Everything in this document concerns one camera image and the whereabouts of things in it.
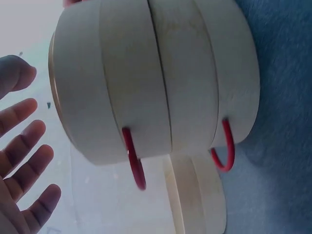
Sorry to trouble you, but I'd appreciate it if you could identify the person's left hand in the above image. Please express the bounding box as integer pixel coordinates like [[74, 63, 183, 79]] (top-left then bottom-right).
[[0, 55, 61, 234]]

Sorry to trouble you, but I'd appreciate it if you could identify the bamboo steamer basket red handle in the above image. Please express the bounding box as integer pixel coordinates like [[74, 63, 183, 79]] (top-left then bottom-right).
[[48, 0, 173, 191], [148, 0, 261, 173]]

